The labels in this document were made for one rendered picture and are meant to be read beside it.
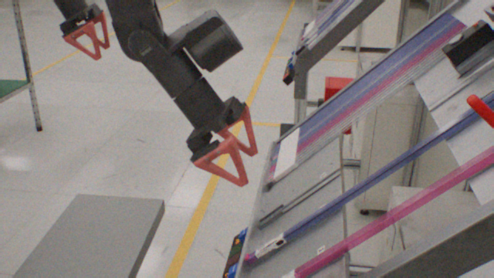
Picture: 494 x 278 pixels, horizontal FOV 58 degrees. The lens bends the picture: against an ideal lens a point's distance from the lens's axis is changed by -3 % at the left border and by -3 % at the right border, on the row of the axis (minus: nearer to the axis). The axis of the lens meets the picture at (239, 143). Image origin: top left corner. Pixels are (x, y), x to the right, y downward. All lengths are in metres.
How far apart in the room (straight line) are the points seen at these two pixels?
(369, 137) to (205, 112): 1.45
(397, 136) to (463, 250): 1.55
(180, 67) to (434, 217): 0.76
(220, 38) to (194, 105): 0.10
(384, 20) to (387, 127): 3.27
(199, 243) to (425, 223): 1.14
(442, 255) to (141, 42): 0.43
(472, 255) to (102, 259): 0.75
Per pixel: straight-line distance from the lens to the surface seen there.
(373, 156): 2.08
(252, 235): 0.85
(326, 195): 0.79
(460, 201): 1.27
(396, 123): 2.03
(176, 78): 0.64
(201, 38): 0.63
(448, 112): 0.74
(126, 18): 0.61
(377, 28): 5.23
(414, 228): 1.13
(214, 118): 0.65
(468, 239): 0.52
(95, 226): 1.15
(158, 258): 1.98
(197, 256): 1.97
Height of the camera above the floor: 1.24
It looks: 25 degrees down
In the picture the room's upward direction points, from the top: straight up
